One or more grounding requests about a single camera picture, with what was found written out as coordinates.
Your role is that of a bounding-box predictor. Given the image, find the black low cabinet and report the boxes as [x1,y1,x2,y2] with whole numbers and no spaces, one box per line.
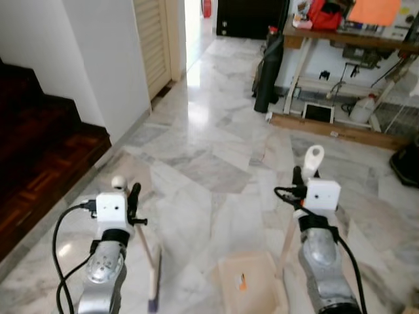
[216,0,289,40]

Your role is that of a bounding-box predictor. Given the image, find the red bag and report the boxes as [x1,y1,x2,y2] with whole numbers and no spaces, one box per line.
[308,0,344,30]

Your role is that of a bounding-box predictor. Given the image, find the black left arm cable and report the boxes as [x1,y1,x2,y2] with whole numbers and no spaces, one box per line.
[52,201,99,314]

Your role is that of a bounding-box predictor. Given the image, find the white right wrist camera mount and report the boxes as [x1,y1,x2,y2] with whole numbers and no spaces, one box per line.
[304,179,341,215]

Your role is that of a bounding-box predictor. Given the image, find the white wire rack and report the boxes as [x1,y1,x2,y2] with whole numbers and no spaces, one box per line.
[373,98,419,138]

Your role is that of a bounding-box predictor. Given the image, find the black floor case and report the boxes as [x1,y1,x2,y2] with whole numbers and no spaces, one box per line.
[391,143,419,187]

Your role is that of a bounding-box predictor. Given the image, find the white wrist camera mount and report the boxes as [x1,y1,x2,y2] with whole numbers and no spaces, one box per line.
[96,192,130,239]
[304,179,341,215]

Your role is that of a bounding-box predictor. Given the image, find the white framed tablet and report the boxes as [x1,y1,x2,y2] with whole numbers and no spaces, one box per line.
[302,103,335,124]

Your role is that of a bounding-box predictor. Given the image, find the dark wooden stairs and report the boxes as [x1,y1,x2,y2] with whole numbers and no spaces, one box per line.
[0,58,113,262]

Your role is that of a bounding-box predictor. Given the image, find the black rolled bag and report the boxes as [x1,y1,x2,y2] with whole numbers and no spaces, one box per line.
[254,26,285,114]

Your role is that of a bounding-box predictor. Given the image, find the orange sheet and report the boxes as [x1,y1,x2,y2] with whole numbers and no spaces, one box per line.
[347,0,401,27]

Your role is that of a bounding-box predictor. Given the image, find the cream long-handled dustpan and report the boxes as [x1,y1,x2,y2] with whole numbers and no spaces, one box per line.
[218,145,326,314]

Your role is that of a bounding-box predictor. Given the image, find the white plastic jug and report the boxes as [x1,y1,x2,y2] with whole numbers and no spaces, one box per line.
[349,94,379,124]

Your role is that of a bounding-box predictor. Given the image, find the wooden-handled broom with knob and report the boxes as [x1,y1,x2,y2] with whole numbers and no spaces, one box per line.
[111,175,163,313]

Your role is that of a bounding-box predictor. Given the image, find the beige louvered door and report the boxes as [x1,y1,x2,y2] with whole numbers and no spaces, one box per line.
[134,0,172,99]

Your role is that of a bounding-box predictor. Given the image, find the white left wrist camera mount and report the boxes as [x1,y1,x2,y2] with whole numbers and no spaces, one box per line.
[96,192,130,239]

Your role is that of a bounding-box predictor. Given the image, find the wooden work table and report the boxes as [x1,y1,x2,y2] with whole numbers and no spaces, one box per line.
[268,16,419,151]

